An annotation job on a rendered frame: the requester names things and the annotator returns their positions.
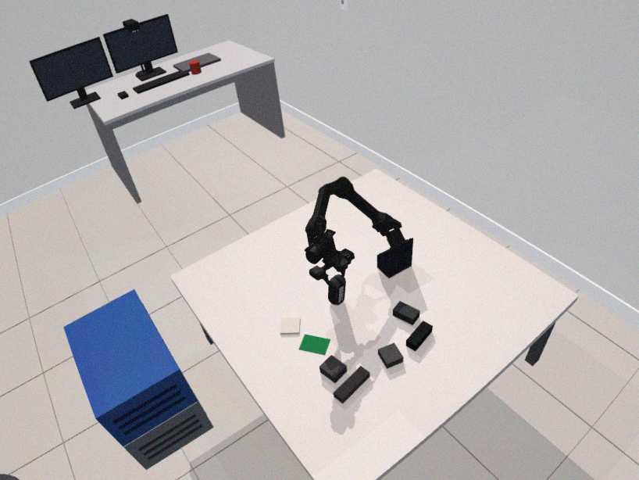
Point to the beige flat rectangular slab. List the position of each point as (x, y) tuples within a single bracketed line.
[(289, 325)]

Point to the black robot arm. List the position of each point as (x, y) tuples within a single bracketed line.
[(321, 243)]

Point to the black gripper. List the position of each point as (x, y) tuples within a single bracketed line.
[(320, 272)]

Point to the flat green panel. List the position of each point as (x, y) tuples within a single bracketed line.
[(314, 344)]

